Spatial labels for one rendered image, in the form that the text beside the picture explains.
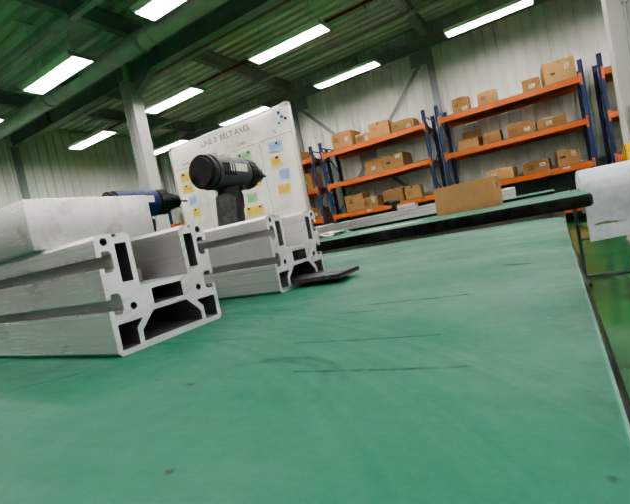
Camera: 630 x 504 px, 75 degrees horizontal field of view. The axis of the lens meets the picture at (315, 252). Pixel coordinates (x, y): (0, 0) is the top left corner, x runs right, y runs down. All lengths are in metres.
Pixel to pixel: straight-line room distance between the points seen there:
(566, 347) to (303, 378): 0.10
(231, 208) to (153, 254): 0.36
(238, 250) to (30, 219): 0.20
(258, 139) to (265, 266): 3.42
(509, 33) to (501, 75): 0.88
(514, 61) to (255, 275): 10.77
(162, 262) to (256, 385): 0.21
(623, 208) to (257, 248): 3.54
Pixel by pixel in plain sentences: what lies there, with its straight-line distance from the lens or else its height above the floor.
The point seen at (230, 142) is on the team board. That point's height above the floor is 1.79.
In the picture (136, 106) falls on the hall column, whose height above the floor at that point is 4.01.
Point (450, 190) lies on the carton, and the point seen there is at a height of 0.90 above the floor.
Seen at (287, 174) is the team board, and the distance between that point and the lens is 3.65.
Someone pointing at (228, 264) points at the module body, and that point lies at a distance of 0.49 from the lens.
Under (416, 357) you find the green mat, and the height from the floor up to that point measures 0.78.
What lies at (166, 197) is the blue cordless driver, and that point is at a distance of 0.98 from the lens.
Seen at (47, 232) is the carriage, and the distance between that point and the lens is 0.38.
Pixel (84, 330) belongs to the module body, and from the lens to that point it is 0.35.
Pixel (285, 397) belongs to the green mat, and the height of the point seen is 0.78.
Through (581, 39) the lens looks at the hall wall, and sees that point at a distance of 11.12.
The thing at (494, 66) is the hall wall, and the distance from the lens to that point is 11.10.
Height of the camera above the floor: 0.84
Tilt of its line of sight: 3 degrees down
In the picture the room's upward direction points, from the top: 11 degrees counter-clockwise
